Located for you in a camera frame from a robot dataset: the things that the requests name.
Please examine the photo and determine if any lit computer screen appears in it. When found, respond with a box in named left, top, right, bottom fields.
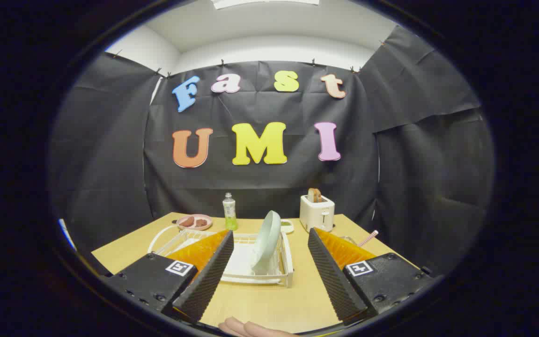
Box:
left=59, top=219, right=77, bottom=251

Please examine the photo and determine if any checkered handle spoon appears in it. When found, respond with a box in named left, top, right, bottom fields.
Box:
left=358, top=229, right=379, bottom=248

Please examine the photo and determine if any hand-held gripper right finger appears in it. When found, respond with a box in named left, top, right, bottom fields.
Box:
left=308, top=227, right=434, bottom=327

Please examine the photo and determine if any pink plate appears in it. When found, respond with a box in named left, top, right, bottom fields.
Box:
left=177, top=214, right=213, bottom=231

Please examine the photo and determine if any white wire dish rack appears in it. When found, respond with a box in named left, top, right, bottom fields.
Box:
left=148, top=225, right=294, bottom=288

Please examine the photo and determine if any black backdrop cloth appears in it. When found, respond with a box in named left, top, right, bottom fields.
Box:
left=49, top=26, right=495, bottom=277

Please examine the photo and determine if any white toaster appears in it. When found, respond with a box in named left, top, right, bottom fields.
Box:
left=299, top=194, right=336, bottom=233

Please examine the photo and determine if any white drip tray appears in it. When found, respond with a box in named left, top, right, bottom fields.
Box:
left=176, top=236, right=281, bottom=281

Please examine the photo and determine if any pale green plate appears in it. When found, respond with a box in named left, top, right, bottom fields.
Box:
left=252, top=211, right=282, bottom=274

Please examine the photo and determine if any green drink bottle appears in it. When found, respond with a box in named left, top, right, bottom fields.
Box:
left=222, top=192, right=238, bottom=231

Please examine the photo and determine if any ceiling light panel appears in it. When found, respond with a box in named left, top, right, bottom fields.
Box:
left=212, top=0, right=320, bottom=10

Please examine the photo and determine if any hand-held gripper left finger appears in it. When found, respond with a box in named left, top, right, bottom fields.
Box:
left=103, top=229, right=235, bottom=324

